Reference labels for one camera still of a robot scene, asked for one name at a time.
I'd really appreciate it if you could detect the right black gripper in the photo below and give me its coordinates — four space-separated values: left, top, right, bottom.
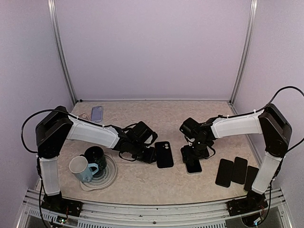
181 138 210 162

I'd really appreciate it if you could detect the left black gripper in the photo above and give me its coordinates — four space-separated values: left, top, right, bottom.
130 141 157 163

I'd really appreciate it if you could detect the white-edged black smartphone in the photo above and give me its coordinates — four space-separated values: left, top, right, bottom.
185 159 202 174

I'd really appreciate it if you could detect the black phone case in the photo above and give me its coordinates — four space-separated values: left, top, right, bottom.
155 141 174 169

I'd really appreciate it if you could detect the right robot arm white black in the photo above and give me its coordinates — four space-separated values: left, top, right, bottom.
180 104 292 211

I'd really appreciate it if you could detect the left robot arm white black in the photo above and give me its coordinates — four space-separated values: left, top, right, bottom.
35 106 158 211

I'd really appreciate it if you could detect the lavender phone case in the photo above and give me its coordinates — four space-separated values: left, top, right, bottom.
91 106 103 123

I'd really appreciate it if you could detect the dark green mug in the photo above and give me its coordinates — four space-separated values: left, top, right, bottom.
81 146 107 175

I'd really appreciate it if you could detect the grey collapsible silicone bowl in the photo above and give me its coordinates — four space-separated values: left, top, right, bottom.
80 153 118 191

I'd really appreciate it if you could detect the light blue mug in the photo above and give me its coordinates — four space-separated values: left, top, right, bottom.
69 156 99 183

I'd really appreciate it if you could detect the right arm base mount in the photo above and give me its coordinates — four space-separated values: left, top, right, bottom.
226 190 268 216

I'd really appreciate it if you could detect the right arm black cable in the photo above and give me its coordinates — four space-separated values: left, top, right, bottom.
216 85 304 157

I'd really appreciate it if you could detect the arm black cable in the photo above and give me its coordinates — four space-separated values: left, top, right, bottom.
20 109 72 154
216 85 304 157

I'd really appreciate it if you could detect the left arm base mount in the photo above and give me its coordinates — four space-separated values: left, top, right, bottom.
41 193 83 217

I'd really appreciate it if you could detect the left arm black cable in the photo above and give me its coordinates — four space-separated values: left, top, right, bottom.
20 109 72 154

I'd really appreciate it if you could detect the right aluminium frame post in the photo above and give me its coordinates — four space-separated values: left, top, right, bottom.
229 0 258 106

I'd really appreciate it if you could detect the aluminium frame post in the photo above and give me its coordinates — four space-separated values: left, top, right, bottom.
47 0 77 105
229 0 258 106

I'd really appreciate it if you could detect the left aluminium frame post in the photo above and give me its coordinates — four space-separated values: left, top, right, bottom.
47 0 77 105

